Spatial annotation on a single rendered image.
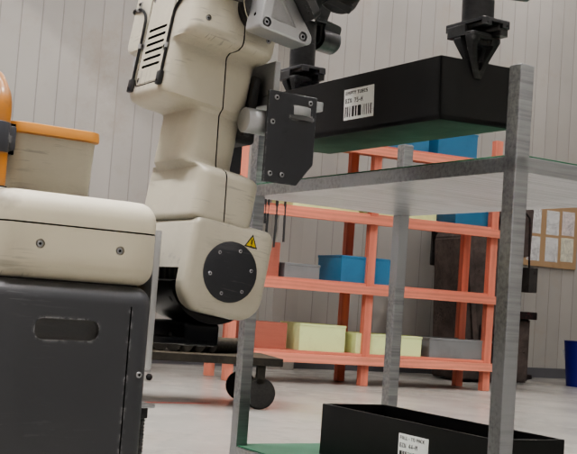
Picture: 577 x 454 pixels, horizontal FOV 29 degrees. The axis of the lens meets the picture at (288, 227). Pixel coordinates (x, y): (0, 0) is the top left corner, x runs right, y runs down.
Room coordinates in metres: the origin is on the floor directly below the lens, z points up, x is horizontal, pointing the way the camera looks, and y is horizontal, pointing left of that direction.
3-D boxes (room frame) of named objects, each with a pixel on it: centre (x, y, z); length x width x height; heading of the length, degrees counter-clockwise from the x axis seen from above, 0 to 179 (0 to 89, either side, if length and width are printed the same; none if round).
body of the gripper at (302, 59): (2.40, 0.00, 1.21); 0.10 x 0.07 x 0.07; 33
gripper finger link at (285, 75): (2.40, 0.00, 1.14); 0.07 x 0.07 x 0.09; 33
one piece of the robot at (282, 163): (2.00, 0.09, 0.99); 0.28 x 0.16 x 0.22; 32
